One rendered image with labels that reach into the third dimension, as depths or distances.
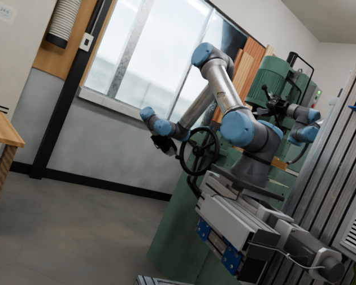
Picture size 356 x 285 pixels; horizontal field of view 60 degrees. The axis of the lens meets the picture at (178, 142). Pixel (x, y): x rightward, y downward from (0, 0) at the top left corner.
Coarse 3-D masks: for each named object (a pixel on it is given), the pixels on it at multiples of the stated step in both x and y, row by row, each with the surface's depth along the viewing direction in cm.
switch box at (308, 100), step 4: (308, 88) 204; (312, 88) 202; (316, 88) 201; (308, 92) 203; (312, 92) 201; (316, 92) 202; (320, 92) 206; (304, 96) 205; (308, 96) 203; (312, 96) 201; (304, 100) 204; (308, 100) 202; (312, 100) 203; (316, 100) 206; (304, 104) 203; (308, 104) 202; (312, 108) 206
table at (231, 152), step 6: (198, 132) 211; (192, 138) 205; (198, 138) 202; (222, 150) 178; (228, 150) 183; (234, 150) 180; (228, 156) 182; (234, 156) 179; (240, 156) 176; (270, 168) 177; (276, 168) 181; (270, 174) 179
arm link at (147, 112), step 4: (144, 108) 157; (148, 108) 156; (152, 108) 156; (140, 112) 156; (144, 112) 155; (148, 112) 153; (152, 112) 154; (144, 116) 154; (148, 116) 154; (144, 120) 156
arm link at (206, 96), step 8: (232, 64) 139; (232, 72) 141; (208, 88) 147; (200, 96) 149; (208, 96) 147; (192, 104) 152; (200, 104) 149; (208, 104) 150; (192, 112) 151; (200, 112) 151; (184, 120) 154; (192, 120) 153; (176, 128) 154; (184, 128) 155; (176, 136) 156; (184, 136) 158
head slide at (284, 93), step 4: (284, 84) 196; (288, 84) 197; (284, 88) 196; (288, 88) 199; (280, 92) 197; (284, 92) 197; (288, 92) 200; (284, 96) 199; (260, 116) 203; (264, 116) 200; (268, 116) 198; (272, 116) 198; (264, 120) 200; (268, 120) 198; (272, 120) 199
